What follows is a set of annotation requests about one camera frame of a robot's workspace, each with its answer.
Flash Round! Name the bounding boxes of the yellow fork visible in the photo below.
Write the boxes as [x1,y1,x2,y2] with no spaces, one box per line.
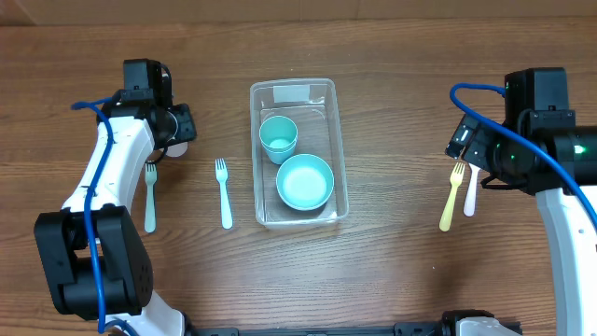
[439,161,465,231]

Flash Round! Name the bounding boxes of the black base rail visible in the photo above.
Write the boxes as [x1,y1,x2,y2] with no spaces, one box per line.
[184,310,500,336]

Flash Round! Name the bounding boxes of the white spoon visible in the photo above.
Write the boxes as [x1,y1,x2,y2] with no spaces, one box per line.
[464,163,480,217]

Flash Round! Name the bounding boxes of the white cup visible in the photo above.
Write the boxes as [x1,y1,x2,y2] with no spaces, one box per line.
[166,142,188,158]

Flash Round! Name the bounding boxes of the blue right cable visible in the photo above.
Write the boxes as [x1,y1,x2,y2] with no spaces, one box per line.
[449,82,597,230]

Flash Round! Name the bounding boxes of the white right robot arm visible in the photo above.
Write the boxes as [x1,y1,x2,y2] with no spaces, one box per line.
[446,110,596,335]

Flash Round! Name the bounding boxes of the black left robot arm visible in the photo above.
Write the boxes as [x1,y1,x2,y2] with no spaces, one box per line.
[34,98,196,335]

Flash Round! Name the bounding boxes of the blue cup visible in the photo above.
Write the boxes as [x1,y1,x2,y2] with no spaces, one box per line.
[264,146,295,165]

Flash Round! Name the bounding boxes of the clear plastic container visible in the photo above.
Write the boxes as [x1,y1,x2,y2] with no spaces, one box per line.
[250,78,349,229]

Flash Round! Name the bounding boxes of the green cup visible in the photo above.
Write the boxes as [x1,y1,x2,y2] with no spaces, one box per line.
[259,116,299,151]

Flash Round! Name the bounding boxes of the white fork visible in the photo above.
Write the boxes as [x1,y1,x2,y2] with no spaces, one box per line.
[215,158,233,230]

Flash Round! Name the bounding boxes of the light blue fork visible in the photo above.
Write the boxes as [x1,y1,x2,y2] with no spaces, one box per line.
[145,163,158,233]

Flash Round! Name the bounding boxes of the teal bowl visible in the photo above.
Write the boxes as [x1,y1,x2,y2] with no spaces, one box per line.
[275,154,335,211]

